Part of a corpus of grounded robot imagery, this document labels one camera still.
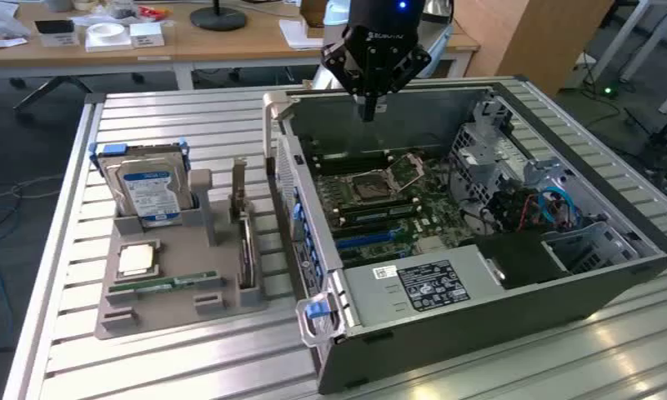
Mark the white paper stack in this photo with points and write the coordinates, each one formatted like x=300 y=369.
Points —
x=300 y=37

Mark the white card red print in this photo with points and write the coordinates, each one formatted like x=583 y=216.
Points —
x=5 y=43

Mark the brown cardboard box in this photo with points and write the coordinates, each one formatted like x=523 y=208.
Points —
x=311 y=12

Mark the black power connector bundle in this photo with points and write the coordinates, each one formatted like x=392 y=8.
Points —
x=506 y=210

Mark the clear bag dark contents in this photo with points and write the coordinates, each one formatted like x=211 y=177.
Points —
x=121 y=12

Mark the green motherboard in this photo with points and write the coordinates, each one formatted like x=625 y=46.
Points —
x=434 y=216

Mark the perforated silver drive cage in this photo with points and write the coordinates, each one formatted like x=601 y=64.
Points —
x=480 y=166

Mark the green RAM stick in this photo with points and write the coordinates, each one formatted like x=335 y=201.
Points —
x=161 y=283

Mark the red small item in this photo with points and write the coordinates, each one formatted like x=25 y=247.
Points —
x=149 y=13

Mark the silver hard disk blue label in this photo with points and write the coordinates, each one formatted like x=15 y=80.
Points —
x=149 y=196

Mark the blue expansion slot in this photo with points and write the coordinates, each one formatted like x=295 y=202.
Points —
x=367 y=239

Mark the grey power supply unit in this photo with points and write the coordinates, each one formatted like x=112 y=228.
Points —
x=378 y=300

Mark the white tape roll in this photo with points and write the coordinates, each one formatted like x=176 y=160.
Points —
x=95 y=30

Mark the wooden office desk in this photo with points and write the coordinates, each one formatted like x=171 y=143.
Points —
x=61 y=55

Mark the silver chipset heatsink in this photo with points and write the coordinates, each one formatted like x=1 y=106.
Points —
x=432 y=246

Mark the silver disk bay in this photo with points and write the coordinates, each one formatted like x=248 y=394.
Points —
x=601 y=250

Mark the graphics card black heatsink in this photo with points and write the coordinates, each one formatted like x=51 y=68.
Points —
x=247 y=250

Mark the flat white box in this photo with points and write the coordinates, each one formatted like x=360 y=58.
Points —
x=111 y=46

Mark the grey parts rack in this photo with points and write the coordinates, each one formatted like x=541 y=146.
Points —
x=167 y=312

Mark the white box black top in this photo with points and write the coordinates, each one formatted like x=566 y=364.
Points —
x=57 y=39

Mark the small white cup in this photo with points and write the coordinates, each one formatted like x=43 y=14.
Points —
x=83 y=4

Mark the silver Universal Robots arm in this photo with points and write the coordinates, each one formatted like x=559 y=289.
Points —
x=327 y=79

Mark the device with green light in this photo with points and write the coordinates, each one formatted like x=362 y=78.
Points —
x=609 y=90

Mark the wooden cabinet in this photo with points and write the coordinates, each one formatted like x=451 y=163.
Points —
x=567 y=41

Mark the CPU socket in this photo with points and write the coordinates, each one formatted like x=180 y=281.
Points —
x=372 y=187

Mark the black chair base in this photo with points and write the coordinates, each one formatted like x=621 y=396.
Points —
x=39 y=92

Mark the white table frame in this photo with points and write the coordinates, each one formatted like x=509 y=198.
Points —
x=615 y=41

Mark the white switch box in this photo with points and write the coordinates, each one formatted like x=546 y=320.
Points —
x=581 y=77

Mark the blue card latch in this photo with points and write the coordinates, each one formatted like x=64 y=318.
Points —
x=304 y=231
x=310 y=253
x=296 y=210

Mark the crumpled clear plastic bag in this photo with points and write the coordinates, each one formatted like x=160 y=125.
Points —
x=0 y=21

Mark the black round lamp base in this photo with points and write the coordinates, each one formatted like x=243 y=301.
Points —
x=219 y=20

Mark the open grey PC case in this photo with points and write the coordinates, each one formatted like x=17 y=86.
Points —
x=478 y=333

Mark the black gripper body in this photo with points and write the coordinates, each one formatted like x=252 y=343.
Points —
x=380 y=41

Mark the blue disk caddy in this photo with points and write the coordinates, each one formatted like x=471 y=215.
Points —
x=115 y=150

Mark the plain white box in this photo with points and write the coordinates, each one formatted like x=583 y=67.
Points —
x=147 y=33

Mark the grey cup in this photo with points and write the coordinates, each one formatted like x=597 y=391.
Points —
x=57 y=5

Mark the silver CPU chip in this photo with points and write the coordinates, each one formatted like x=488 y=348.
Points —
x=139 y=260

